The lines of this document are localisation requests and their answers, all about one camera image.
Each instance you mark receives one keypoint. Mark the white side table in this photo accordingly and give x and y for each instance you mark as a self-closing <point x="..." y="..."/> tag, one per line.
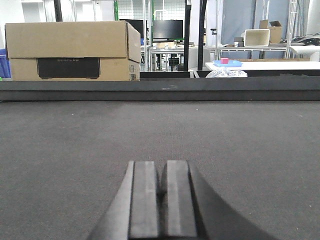
<point x="277" y="65"/>

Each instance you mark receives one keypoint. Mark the pink cube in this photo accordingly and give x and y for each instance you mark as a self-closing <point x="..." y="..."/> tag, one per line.
<point x="224" y="60"/>

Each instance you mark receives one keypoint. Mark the crumpled plastic bag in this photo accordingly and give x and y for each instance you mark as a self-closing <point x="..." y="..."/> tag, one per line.
<point x="222" y="72"/>

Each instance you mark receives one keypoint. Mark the white plastic bin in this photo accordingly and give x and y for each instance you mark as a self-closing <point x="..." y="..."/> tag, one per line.
<point x="256" y="37"/>

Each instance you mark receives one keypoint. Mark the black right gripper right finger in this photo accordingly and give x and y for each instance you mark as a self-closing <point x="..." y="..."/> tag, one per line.
<point x="193" y="210"/>

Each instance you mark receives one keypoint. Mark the large cardboard box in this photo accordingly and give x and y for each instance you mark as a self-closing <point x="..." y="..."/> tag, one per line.
<point x="73" y="51"/>

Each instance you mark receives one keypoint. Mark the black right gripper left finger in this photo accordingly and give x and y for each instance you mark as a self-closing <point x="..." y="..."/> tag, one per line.
<point x="133" y="213"/>

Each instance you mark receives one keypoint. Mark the black computer monitor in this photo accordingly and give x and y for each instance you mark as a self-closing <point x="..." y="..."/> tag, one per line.
<point x="168" y="29"/>

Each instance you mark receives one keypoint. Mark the light blue tray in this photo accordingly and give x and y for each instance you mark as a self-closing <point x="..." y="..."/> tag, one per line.
<point x="230" y="64"/>

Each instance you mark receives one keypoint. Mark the small open cardboard box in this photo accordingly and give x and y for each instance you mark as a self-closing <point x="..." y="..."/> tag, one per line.
<point x="275" y="29"/>

